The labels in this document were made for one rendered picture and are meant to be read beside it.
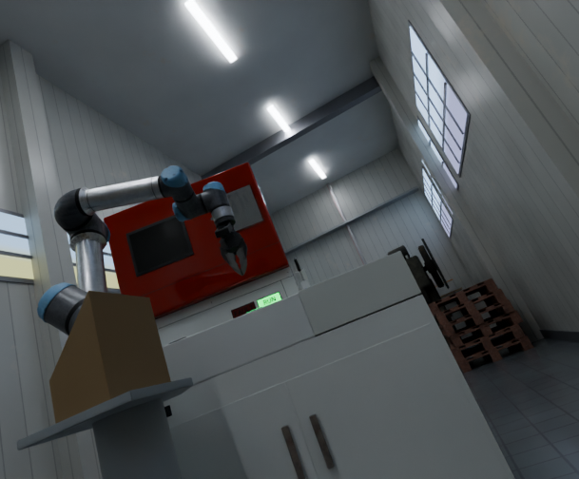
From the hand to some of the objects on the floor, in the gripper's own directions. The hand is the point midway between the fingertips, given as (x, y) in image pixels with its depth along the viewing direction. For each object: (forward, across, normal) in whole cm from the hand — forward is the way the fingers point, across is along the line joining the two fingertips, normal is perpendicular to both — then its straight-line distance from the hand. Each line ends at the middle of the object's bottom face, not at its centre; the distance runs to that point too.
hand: (241, 271), depth 131 cm
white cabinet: (+111, -2, -26) cm, 114 cm away
